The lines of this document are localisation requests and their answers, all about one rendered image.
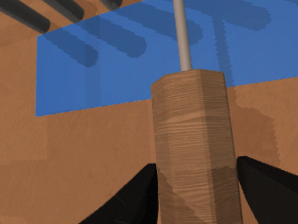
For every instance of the grey cylinder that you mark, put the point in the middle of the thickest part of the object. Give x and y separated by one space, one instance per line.
25 15
67 8
111 4

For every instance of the blue tape strip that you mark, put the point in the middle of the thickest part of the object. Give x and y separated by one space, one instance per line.
114 57

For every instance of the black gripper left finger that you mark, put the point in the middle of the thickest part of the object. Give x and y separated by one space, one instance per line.
137 202

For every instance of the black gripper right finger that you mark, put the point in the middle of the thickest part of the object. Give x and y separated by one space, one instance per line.
271 193

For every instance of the wooden-handled tool with grey metal shaft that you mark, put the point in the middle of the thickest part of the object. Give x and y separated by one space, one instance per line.
195 153

